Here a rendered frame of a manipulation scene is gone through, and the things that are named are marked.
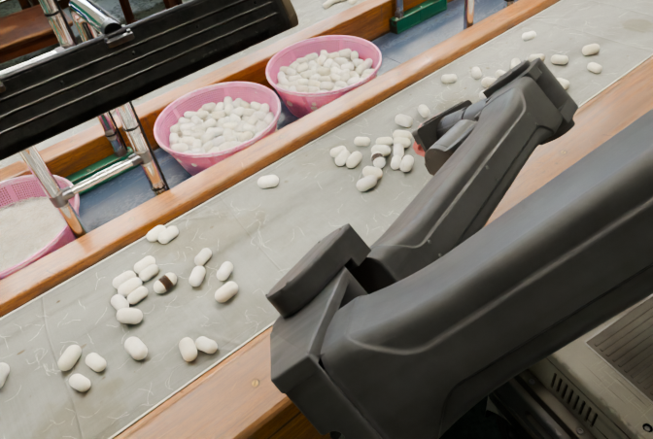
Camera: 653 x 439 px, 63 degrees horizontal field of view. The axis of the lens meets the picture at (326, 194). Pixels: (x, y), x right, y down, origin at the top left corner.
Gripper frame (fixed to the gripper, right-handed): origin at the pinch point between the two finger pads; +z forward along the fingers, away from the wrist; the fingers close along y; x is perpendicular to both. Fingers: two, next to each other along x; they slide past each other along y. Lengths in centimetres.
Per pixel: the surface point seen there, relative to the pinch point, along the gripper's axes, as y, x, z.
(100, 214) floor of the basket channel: 42, -17, 48
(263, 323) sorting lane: 32.1, 10.4, 5.7
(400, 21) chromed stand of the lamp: -49, -27, 53
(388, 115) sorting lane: -13.6, -6.3, 24.7
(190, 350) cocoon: 42.1, 7.8, 5.8
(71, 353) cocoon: 55, 1, 14
